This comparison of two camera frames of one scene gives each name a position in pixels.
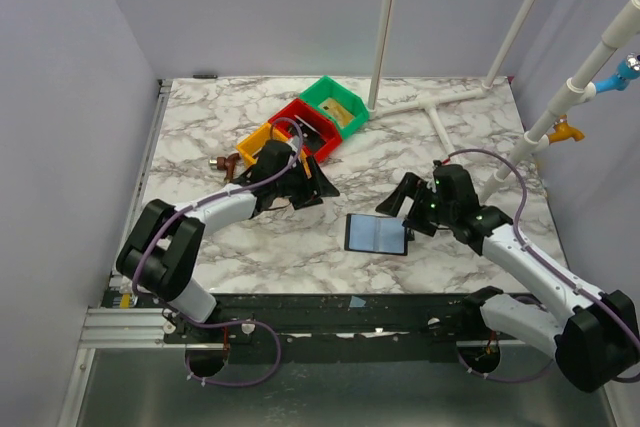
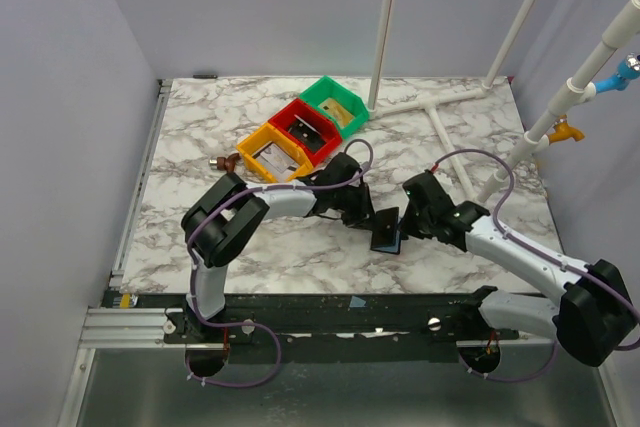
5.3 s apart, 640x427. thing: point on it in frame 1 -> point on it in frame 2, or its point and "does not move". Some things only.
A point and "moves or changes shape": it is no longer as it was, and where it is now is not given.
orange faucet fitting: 564,131 does not move
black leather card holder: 376,234 moves or changes shape
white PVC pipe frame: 618,34 does not move
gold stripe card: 336,111 does not move
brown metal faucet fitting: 227,164 does not move
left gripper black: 320,186 -> 365,213
